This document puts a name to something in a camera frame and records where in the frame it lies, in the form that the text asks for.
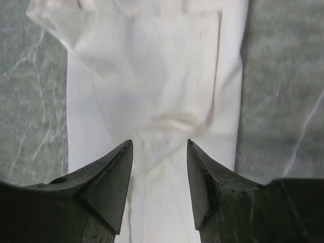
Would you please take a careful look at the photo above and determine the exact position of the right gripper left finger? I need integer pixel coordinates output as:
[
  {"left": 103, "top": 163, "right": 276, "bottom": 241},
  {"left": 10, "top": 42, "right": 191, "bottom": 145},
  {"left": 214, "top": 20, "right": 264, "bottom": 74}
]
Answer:
[{"left": 1, "top": 140, "right": 133, "bottom": 242}]

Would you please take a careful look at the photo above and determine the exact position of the white t-shirt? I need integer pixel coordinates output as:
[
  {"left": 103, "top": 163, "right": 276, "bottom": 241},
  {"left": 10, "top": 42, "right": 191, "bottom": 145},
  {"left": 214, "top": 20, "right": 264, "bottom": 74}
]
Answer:
[{"left": 26, "top": 1, "right": 249, "bottom": 242}]

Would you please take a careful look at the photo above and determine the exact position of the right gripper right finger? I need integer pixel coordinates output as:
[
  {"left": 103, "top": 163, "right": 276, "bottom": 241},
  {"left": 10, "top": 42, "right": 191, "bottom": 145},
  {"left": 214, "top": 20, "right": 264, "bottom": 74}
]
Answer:
[{"left": 187, "top": 141, "right": 323, "bottom": 242}]

